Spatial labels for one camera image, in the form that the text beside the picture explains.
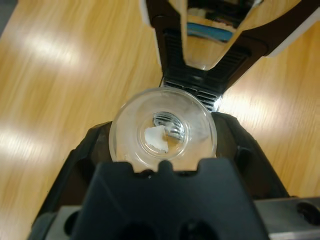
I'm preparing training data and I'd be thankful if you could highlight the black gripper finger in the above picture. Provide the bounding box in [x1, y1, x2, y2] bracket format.
[211, 111, 291, 201]
[29, 121, 114, 240]

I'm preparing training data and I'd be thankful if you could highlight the clear drinking glass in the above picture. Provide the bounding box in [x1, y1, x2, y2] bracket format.
[108, 86, 218, 174]

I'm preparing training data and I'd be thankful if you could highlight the white capsule coffee machine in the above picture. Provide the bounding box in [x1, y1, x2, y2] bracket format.
[138, 0, 320, 114]

